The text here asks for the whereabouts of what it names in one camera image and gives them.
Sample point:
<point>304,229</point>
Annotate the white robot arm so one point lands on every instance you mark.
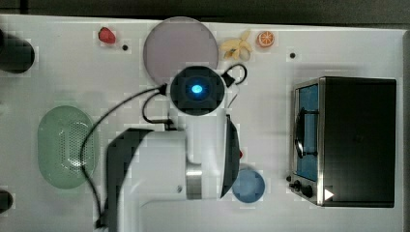
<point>196,158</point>

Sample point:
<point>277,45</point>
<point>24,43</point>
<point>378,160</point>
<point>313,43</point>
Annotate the green oval strainer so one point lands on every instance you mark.
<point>60,135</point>

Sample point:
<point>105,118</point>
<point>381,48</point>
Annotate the plush peeled banana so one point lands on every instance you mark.
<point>237,48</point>

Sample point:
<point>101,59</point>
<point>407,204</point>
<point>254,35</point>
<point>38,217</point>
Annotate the grey round plate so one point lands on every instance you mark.
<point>176,43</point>

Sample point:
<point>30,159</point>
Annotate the blue bowl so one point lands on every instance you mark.
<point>249,186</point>

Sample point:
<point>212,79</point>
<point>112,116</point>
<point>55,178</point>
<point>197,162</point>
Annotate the plush orange slice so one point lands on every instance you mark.
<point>265,39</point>

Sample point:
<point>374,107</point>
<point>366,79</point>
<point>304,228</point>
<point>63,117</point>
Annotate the red plush strawberry near plate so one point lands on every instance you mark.
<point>106,36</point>

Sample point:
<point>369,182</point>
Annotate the black toaster oven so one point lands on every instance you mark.
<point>343,142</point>

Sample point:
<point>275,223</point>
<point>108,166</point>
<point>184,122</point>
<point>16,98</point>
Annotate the black cylinder post upper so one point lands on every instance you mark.
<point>16,54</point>

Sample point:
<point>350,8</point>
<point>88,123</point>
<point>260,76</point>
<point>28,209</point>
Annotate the black cylinder post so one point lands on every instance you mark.
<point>16,54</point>
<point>6,201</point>

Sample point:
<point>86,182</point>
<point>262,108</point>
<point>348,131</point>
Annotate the black cylinder post lower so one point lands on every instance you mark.
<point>6,201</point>

